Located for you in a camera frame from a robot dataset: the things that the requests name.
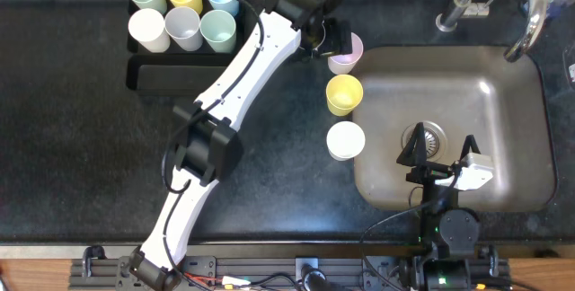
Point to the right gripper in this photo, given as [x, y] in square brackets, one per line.
[427, 173]

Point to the pink cup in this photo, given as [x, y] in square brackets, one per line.
[348, 59]

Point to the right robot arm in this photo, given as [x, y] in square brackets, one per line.
[458, 230]

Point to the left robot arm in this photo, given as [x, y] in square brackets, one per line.
[265, 53]

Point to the steel sink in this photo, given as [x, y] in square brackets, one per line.
[485, 102]

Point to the white cup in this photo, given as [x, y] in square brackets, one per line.
[147, 28]
[345, 140]

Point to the steel tap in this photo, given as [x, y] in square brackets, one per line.
[534, 8]

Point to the black tray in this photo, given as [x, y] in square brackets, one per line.
[179, 75]

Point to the grey cup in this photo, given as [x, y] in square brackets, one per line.
[182, 26]

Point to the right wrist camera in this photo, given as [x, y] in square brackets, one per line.
[474, 172]

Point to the mounting rail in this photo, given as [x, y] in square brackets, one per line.
[269, 270]

